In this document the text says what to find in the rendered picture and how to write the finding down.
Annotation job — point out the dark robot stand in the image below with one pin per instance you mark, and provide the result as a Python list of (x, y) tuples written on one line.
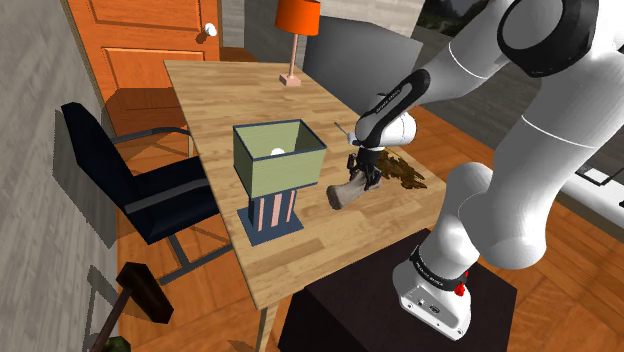
[(351, 312)]

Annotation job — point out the wooden table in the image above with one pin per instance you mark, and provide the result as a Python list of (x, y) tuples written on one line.
[(219, 97)]

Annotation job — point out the orange wooden door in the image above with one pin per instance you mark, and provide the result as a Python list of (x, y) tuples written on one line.
[(146, 58)]

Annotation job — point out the green shade table lamp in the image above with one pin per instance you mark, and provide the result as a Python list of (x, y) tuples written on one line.
[(285, 168)]

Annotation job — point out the thin grey pen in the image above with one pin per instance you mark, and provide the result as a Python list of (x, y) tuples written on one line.
[(340, 128)]

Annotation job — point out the beige vase with brown plant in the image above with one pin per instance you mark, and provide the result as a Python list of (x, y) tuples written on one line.
[(348, 192)]

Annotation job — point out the dark brown mallet-shaped object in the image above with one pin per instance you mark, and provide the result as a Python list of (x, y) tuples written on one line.
[(144, 290)]

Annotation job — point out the window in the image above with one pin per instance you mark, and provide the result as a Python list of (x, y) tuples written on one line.
[(441, 17)]

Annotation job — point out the white table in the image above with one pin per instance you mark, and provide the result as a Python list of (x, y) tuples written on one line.
[(592, 202)]

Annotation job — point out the grey armchair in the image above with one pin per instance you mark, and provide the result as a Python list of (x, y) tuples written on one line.
[(356, 63)]

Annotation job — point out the orange shade table lamp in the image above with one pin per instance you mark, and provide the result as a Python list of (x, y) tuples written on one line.
[(297, 17)]

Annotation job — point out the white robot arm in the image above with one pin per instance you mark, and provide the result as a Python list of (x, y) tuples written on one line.
[(531, 161)]

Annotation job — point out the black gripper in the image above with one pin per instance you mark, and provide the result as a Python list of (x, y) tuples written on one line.
[(366, 158)]

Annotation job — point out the black office chair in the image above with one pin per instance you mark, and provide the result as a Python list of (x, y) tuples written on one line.
[(161, 195)]

